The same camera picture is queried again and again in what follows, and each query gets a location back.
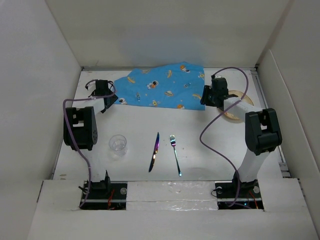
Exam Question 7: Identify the blue space-print cloth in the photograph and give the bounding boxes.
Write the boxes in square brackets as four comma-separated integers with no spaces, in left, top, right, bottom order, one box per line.
[115,62,205,111]

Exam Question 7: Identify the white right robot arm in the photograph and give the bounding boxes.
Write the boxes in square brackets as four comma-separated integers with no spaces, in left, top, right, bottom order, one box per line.
[200,75,283,197]

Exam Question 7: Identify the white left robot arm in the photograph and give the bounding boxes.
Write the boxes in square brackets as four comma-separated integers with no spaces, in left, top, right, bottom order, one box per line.
[62,79,118,199]

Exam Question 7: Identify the beige bird-pattern plate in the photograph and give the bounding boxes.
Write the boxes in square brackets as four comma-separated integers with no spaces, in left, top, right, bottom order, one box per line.
[219,89,254,124]

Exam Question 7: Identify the clear plastic cup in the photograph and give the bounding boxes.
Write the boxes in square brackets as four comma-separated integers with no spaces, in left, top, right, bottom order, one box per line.
[109,134,127,158]

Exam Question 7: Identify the iridescent fork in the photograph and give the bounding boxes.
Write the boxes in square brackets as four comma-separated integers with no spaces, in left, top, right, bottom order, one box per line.
[170,135,182,177]

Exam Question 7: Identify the iridescent knife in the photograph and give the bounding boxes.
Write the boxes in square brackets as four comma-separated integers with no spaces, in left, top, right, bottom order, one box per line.
[148,132,160,173]

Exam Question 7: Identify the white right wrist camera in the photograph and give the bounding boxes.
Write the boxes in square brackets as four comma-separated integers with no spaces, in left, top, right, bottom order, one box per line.
[211,74,223,79]

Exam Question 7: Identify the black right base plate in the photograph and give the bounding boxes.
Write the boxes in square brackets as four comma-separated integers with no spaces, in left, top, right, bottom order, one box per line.
[211,180,264,210]

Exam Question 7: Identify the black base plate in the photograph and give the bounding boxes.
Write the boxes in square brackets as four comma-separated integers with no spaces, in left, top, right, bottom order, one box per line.
[211,180,264,210]
[80,181,128,211]

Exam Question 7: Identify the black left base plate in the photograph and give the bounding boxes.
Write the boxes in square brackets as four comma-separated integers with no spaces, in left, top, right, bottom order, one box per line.
[80,181,128,211]

